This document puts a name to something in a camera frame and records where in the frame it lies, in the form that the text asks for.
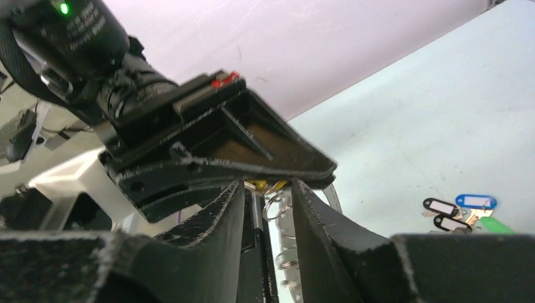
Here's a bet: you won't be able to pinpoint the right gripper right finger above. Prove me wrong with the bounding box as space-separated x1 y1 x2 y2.
291 180 534 302

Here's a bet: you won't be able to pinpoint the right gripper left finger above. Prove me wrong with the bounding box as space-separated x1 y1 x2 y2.
1 181 245 302

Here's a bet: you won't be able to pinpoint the green key tag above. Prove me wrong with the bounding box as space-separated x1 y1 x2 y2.
479 217 515 234

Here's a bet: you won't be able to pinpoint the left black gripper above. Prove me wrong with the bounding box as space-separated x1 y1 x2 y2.
98 71 336 223

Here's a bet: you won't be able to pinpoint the large metal keyring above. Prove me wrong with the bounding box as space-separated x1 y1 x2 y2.
253 185 339 302

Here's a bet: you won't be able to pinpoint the yellow key tag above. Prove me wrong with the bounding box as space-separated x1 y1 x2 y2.
244 180 288 195

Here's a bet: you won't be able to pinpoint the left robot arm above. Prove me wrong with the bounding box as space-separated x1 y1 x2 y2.
1 1 336 223

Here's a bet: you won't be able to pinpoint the brass keys on table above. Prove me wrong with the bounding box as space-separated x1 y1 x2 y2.
461 208 492 227

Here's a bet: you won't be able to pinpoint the blue key tag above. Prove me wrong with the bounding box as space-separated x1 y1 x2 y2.
455 194 498 210

